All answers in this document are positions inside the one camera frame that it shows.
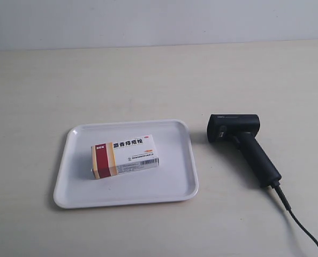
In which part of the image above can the black handheld barcode scanner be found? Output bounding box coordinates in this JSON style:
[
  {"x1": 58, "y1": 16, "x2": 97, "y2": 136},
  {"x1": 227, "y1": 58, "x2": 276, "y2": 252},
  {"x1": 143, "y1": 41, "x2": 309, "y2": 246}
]
[{"x1": 207, "y1": 114, "x2": 282, "y2": 188}]

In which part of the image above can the white medicine box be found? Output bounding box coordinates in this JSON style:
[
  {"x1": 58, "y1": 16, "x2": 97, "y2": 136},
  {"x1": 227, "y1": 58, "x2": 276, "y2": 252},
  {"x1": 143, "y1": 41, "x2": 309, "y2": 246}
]
[{"x1": 92, "y1": 134, "x2": 160, "y2": 179}]

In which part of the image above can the white plastic tray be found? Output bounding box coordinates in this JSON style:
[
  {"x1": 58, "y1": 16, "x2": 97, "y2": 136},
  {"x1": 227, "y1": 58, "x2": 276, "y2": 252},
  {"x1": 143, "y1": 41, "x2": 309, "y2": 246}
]
[{"x1": 54, "y1": 119, "x2": 199, "y2": 209}]

